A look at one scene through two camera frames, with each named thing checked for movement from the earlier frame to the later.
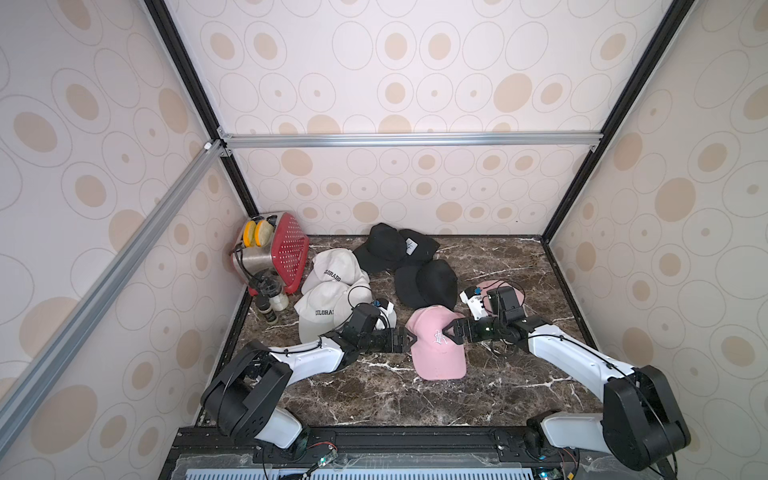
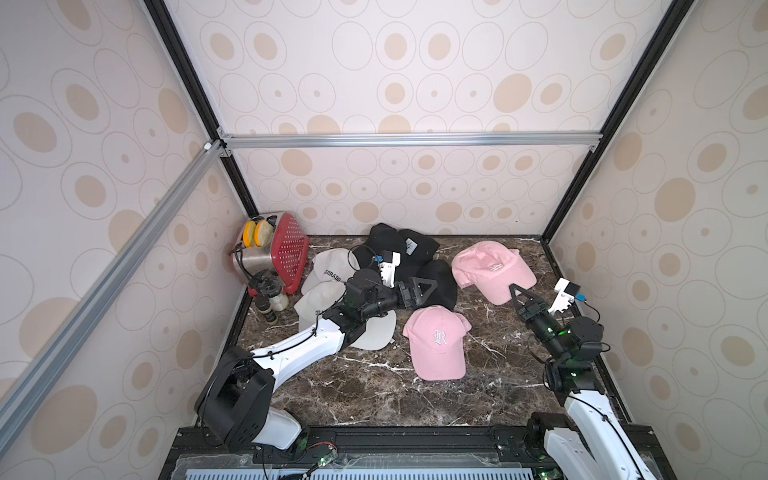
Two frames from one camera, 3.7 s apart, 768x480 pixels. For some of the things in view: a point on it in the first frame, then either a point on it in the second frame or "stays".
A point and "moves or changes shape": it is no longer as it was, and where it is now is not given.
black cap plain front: x=432 y=283 stays
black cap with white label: x=418 y=246 stays
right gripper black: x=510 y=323 → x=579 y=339
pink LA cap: x=492 y=285 moves or changes shape
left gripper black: x=390 y=346 → x=400 y=301
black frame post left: x=199 y=86 stays
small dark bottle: x=263 y=305 stays
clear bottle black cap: x=271 y=283 stays
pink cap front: x=435 y=355 stays
